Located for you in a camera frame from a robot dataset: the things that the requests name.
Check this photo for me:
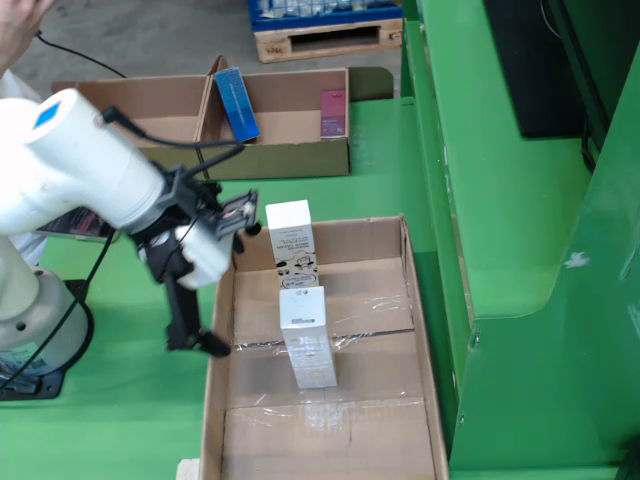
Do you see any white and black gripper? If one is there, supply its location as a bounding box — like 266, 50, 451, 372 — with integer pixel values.
127, 167, 262, 358

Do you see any cow print hand cream box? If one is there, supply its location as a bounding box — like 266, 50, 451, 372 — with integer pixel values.
264, 199, 321, 291

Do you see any plain white carton box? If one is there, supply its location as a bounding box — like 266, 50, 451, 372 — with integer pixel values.
278, 285, 338, 390

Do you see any thin black hand-held cable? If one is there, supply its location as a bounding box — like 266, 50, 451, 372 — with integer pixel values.
35, 29, 127, 80

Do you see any blue carton box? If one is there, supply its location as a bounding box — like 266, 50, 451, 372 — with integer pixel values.
213, 66, 261, 144

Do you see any empty cardboard box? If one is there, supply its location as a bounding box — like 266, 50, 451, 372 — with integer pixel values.
51, 74, 211, 184

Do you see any pink carton box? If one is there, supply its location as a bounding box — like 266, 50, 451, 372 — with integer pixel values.
319, 88, 349, 140

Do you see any large shallow cardboard tray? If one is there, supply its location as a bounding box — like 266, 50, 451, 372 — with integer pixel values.
198, 213, 451, 480

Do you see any person's hand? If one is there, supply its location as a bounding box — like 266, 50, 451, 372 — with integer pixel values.
0, 0, 55, 74

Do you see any smartphone with green case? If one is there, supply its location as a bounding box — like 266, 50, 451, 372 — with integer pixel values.
34, 207, 119, 244

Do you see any white foam block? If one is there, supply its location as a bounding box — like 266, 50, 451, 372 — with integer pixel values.
175, 458, 204, 480

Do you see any wooden pallet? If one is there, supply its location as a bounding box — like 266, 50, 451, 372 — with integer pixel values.
253, 18, 404, 65

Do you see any blue plastic crate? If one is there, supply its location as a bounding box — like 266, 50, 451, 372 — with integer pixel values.
248, 0, 404, 32

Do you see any green metal shelf unit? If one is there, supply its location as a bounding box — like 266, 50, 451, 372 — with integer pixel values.
399, 0, 640, 480

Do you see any black monitor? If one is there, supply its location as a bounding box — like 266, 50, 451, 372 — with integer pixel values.
482, 0, 614, 139

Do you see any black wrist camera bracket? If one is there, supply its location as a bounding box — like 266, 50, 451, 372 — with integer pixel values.
214, 191, 260, 236

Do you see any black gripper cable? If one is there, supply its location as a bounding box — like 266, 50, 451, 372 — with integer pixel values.
99, 105, 247, 181

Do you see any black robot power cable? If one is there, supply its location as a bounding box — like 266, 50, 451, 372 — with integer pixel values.
0, 229, 117, 392

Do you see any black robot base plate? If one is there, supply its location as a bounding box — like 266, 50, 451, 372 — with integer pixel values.
0, 279, 96, 401

